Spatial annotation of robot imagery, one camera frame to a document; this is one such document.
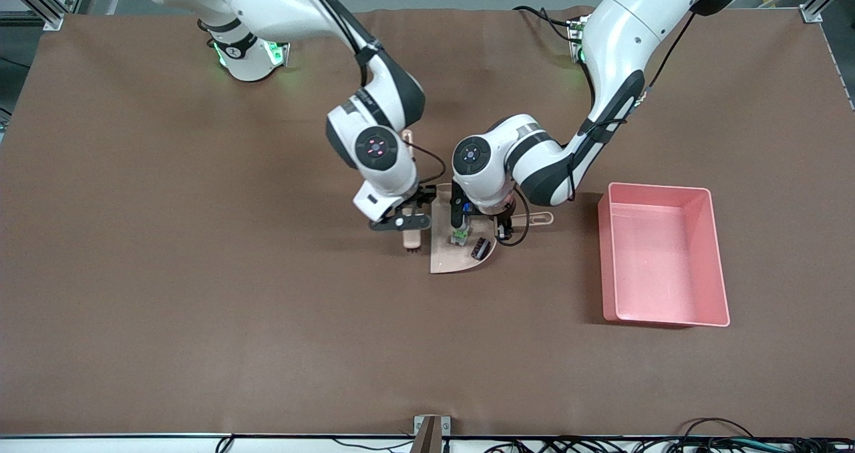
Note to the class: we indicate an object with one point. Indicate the beige plastic dustpan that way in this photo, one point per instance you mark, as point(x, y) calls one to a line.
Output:
point(454, 259)

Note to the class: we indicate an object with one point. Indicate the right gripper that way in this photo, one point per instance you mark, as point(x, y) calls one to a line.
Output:
point(420, 196)

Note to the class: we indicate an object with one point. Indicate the white green electronic component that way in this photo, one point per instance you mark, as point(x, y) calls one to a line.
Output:
point(459, 237)

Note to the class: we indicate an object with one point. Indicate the beige hand brush black bristles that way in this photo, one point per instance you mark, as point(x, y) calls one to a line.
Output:
point(411, 238)

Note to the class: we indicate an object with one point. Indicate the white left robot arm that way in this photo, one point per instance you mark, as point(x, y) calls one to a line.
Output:
point(621, 45)

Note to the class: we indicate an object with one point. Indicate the brown table mat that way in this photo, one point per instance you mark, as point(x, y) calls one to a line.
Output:
point(200, 272)

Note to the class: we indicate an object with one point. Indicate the pink plastic bin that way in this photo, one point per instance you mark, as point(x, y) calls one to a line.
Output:
point(661, 266)

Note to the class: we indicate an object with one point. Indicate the metal table edge bracket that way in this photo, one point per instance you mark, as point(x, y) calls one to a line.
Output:
point(431, 433)

